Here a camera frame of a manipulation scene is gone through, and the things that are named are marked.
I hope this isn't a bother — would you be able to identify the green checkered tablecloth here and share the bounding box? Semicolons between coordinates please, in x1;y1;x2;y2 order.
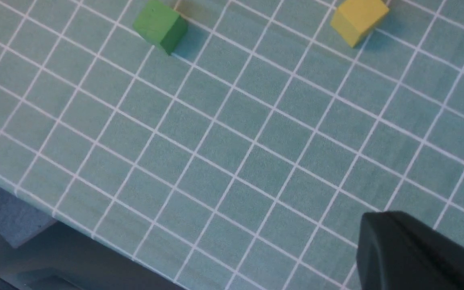
0;0;464;290

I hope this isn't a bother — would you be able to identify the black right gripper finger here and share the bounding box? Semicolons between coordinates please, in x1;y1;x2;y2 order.
356;211;464;290

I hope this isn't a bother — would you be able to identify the yellow wooden cube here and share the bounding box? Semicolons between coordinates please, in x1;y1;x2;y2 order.
330;0;389;48

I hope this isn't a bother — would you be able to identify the green wooden cube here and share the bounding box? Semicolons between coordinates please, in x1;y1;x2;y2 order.
132;0;188;55

